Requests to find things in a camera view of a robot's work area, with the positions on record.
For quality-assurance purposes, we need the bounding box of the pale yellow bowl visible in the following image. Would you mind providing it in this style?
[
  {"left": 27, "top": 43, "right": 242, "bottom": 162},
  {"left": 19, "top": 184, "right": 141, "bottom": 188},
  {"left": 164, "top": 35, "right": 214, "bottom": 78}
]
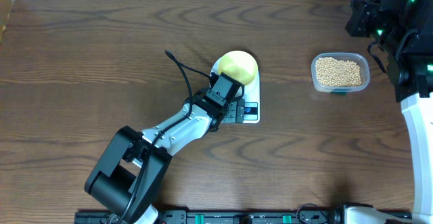
[{"left": 217, "top": 51, "right": 258, "bottom": 86}]

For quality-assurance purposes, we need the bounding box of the white digital kitchen scale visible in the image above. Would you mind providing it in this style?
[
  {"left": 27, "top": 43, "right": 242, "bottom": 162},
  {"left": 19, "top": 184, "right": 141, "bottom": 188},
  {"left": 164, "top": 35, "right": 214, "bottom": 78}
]
[{"left": 208, "top": 57, "right": 261, "bottom": 125}]

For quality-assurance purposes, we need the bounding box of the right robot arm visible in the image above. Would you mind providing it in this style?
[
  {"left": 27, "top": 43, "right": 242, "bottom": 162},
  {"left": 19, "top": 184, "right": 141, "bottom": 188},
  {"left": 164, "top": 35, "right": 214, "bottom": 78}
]
[{"left": 346, "top": 0, "right": 432, "bottom": 223}]

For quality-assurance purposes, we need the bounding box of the right black cable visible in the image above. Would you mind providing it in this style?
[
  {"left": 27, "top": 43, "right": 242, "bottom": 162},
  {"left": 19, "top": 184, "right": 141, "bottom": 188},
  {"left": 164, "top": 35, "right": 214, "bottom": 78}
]
[{"left": 367, "top": 41, "right": 388, "bottom": 74}]

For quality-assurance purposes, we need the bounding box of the pile of soybeans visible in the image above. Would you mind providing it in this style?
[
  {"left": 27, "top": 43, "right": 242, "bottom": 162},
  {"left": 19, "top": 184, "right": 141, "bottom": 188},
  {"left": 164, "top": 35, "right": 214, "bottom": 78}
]
[{"left": 315, "top": 57, "right": 362, "bottom": 87}]

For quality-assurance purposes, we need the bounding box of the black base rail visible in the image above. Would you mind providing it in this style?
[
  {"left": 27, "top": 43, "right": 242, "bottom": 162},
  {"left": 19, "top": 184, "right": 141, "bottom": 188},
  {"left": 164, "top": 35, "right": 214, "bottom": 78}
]
[{"left": 73, "top": 210, "right": 411, "bottom": 224}]

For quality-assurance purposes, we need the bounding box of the clear plastic container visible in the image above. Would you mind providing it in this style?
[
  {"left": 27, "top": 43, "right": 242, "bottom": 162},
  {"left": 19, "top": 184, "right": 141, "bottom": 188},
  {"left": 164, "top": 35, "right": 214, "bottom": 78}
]
[{"left": 311, "top": 52, "right": 370, "bottom": 93}]

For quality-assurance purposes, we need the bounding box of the left black cable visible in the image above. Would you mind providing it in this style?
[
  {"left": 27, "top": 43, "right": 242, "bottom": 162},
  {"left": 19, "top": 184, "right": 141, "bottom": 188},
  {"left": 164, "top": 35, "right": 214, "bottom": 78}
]
[{"left": 114, "top": 49, "right": 217, "bottom": 224}]

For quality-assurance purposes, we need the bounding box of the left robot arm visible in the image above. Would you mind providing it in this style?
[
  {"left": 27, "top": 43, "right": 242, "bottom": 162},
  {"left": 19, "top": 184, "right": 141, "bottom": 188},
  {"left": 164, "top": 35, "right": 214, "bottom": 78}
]
[{"left": 85, "top": 73, "right": 244, "bottom": 223}]

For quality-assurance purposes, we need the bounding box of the black cable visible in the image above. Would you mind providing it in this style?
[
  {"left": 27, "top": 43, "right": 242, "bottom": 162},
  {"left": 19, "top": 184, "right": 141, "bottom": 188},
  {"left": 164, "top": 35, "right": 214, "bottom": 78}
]
[
  {"left": 114, "top": 49, "right": 217, "bottom": 224},
  {"left": 367, "top": 41, "right": 388, "bottom": 74}
]

